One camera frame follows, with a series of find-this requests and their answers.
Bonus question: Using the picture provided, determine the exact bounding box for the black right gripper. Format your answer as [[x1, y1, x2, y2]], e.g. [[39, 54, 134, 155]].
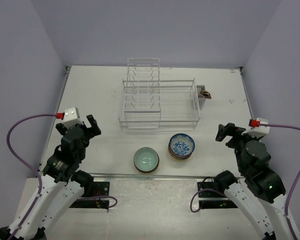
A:
[[215, 121, 261, 173]]

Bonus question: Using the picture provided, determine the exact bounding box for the blue white floral bowl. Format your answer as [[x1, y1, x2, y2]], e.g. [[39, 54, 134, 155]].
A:
[[168, 133, 196, 156]]

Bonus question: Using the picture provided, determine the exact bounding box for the mint green bowl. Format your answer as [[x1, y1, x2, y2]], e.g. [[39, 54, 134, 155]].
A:
[[133, 147, 160, 173]]

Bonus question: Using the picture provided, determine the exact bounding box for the blue triangle patterned bowl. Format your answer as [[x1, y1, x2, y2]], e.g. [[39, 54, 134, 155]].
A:
[[169, 152, 191, 159]]

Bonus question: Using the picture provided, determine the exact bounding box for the orange floral patterned bowl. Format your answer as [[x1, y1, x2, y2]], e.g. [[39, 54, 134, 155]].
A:
[[168, 148, 192, 158]]

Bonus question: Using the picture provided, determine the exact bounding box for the yellow blue patterned bowl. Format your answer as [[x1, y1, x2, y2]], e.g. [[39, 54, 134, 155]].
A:
[[172, 157, 190, 163]]

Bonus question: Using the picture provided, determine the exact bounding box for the yellow flower leaf bowl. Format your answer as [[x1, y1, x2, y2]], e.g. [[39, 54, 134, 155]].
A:
[[137, 169, 154, 175]]

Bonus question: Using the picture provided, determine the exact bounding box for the pink patterned bowl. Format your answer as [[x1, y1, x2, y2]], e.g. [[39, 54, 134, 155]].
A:
[[133, 157, 160, 172]]

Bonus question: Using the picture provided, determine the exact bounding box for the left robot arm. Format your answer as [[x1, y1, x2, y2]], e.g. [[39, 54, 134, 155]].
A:
[[0, 109, 101, 240]]

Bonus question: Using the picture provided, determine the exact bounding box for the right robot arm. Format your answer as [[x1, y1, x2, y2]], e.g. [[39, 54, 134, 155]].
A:
[[213, 118, 300, 240]]

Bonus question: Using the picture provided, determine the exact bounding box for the grey cutlery holder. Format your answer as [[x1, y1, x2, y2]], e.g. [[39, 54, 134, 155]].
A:
[[196, 85, 206, 110]]

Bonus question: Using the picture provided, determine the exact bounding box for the brown utensil in holder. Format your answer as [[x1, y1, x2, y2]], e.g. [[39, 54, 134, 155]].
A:
[[200, 90, 212, 99]]

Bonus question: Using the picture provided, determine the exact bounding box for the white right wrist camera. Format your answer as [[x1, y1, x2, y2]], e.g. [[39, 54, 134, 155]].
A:
[[241, 117, 270, 138]]

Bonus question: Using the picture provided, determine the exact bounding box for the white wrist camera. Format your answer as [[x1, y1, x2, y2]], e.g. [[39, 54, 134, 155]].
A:
[[241, 117, 270, 138], [62, 107, 82, 129]]

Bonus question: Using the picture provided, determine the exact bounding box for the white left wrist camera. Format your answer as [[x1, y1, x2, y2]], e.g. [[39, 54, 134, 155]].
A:
[[62, 107, 82, 129]]

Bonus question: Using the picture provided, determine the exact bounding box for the white wire dish rack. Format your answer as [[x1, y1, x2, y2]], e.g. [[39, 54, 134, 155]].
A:
[[118, 58, 201, 131]]

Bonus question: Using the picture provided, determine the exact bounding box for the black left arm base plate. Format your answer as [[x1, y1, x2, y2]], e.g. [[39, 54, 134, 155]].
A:
[[70, 181, 110, 210]]

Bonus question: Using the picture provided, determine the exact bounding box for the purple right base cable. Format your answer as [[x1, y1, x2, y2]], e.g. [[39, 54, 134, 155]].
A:
[[190, 187, 228, 213]]

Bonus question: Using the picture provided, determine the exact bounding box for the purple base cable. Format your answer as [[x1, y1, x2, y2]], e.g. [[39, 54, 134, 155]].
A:
[[190, 187, 228, 213], [76, 196, 118, 209]]

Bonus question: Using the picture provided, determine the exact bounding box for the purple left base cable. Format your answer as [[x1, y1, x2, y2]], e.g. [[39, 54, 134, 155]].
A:
[[76, 196, 118, 209]]

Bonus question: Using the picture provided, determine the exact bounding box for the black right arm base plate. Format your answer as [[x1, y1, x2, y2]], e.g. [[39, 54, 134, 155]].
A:
[[197, 178, 238, 210]]

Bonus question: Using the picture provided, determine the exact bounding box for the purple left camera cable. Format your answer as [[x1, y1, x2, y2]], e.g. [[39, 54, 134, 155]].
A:
[[6, 112, 65, 240]]

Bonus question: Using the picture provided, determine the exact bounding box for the purple camera cable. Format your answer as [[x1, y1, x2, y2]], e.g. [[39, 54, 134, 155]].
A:
[[6, 112, 65, 240], [249, 119, 300, 238]]

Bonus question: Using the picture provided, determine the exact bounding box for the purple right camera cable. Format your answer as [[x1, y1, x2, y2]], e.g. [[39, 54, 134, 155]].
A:
[[249, 119, 300, 238]]

